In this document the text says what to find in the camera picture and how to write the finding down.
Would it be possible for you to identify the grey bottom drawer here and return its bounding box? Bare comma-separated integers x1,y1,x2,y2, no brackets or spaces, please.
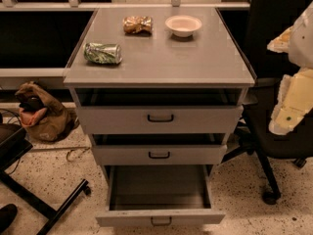
97,164,225,227

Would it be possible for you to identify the grey drawer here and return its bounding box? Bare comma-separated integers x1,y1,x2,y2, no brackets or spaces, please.
97,164,225,227
77,106,243,134
92,145,227,165

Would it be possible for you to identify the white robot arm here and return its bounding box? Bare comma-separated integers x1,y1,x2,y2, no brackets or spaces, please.
267,2,313,135

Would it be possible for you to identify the grey drawer cabinet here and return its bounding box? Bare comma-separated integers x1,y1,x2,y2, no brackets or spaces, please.
63,6,256,178

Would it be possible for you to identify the grey top drawer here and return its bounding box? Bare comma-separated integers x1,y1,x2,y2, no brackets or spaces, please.
77,106,243,134

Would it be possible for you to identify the grey middle drawer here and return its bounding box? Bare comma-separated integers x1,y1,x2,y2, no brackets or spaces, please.
92,145,227,165

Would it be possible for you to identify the crushed green soda can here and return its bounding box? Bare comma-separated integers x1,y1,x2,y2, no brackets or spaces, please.
83,42,122,65

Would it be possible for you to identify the white paper bowl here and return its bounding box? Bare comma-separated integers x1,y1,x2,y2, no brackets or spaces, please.
165,15,202,37

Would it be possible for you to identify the crumpled golden snack bag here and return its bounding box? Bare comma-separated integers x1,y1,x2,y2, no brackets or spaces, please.
123,16,154,34

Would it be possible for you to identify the brown fabric bag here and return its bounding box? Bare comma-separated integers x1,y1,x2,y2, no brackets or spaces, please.
15,82,76,142

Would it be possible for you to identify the black chair base left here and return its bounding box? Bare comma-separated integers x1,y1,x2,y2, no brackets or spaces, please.
0,113,92,235

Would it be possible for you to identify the black office chair right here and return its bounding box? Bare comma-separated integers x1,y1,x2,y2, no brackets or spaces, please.
220,0,313,205

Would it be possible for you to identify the black shoe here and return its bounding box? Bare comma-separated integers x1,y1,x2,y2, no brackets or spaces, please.
0,204,18,232

